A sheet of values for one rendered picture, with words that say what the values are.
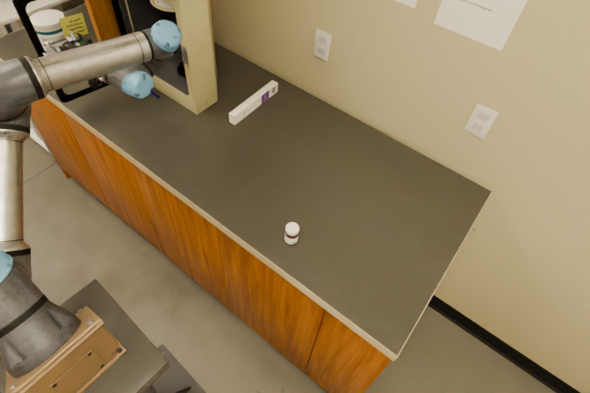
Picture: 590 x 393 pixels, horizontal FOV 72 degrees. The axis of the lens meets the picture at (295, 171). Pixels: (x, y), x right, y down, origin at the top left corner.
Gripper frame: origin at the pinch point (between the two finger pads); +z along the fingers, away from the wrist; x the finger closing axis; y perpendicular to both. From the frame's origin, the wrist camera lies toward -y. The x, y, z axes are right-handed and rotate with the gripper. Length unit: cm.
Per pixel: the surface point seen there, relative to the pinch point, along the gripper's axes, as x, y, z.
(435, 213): -29, -35, -121
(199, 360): 43, -122, -60
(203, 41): -33.2, -8.3, -27.5
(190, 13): -31.1, 3.7, -26.9
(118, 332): 52, -26, -62
